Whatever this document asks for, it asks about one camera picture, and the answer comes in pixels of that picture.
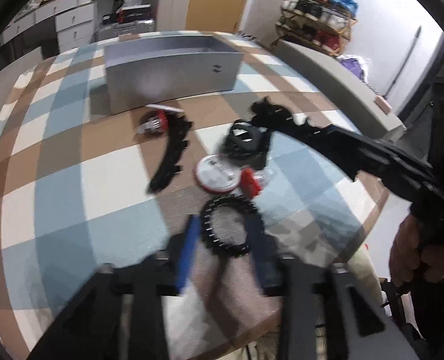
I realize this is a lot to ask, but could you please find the purple cloth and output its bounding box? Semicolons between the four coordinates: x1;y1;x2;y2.
337;54;370;80

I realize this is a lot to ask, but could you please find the wooden shoe rack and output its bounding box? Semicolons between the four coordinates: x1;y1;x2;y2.
275;0;358;58

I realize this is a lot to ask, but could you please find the black studded choker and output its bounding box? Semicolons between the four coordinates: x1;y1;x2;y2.
148;112;193;193

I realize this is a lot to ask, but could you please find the red rimmed round badge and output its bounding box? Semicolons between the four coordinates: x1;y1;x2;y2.
195;155;242;194

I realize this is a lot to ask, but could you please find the grey rectangular box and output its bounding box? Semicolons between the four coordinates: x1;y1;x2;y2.
105;33;245;115

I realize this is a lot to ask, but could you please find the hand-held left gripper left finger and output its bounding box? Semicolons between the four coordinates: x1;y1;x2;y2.
27;214;202;360

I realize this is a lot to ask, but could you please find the silver suitcase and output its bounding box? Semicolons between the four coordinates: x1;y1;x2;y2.
101;19;156;39

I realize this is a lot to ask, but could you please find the person's right hand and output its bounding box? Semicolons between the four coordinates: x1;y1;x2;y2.
389;214;444;289

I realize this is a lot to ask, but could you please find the black spiked bracelet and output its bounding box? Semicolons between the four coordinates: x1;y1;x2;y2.
200;194;264;259

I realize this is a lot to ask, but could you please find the red and white trinket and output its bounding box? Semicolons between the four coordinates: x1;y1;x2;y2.
137;104;186;134

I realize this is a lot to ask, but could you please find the black wide cuff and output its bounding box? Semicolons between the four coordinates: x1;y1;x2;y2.
220;119;272;160

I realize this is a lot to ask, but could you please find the checkered blanket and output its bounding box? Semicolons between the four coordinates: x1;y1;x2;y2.
0;30;391;360

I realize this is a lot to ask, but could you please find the wooden door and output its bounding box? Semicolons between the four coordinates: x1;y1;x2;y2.
189;0;259;33

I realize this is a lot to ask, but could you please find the white drawer dresser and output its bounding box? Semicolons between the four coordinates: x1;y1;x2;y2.
0;0;98;56

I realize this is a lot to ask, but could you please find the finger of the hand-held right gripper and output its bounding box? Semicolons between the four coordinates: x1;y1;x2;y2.
301;122;362;181

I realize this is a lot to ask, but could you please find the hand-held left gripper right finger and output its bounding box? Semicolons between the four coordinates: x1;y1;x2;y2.
244;215;421;360

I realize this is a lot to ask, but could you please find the red and black box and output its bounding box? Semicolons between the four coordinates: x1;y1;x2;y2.
118;4;152;24

